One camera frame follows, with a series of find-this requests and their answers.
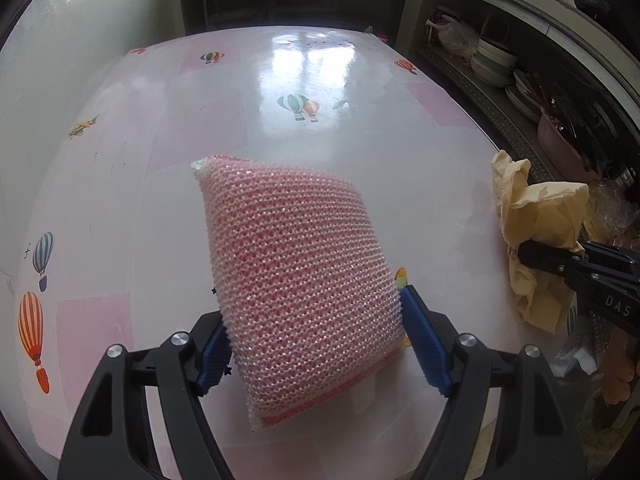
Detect tan paper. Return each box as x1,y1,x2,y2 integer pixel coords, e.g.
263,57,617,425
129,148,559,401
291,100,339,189
491,151,589,333

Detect pink scrubbing sponge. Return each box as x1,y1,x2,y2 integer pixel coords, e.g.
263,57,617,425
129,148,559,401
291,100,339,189
192,156,405,429

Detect pink plastic basin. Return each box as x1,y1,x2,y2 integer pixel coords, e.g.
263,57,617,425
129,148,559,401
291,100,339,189
537,112,600,183

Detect pink patterned tablecloth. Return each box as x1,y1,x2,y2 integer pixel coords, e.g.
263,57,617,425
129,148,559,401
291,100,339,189
1,27,563,476

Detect stacked white green bowls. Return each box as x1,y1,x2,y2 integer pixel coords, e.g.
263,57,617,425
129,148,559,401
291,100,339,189
471,39,518,88

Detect white plastic bag on shelf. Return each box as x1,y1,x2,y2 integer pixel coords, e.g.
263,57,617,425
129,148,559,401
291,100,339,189
425,15,480,61

